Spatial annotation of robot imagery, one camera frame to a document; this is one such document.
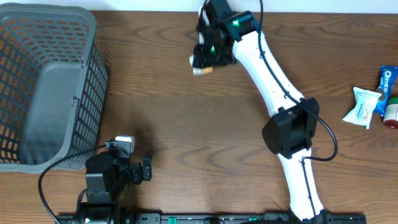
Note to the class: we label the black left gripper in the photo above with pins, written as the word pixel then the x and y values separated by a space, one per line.
pixel 137 175

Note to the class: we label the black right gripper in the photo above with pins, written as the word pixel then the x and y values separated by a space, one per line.
pixel 204 60

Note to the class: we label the orange snack packet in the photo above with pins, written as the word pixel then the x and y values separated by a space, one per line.
pixel 199 71

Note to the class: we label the pale green wipes packet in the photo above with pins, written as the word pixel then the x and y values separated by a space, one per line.
pixel 366 102

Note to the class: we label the blue Oreo cookie pack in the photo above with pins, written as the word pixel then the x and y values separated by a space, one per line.
pixel 388 76

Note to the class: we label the green lid white jar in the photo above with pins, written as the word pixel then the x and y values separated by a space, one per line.
pixel 390 115

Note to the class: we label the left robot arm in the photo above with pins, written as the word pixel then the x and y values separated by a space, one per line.
pixel 107 175

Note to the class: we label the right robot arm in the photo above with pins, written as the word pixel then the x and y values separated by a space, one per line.
pixel 292 124

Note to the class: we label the white barcode scanner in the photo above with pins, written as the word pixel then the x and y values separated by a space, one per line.
pixel 201 24

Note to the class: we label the grey plastic mesh basket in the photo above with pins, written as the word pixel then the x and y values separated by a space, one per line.
pixel 53 86

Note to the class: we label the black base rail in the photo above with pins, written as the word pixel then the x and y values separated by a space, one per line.
pixel 156 218

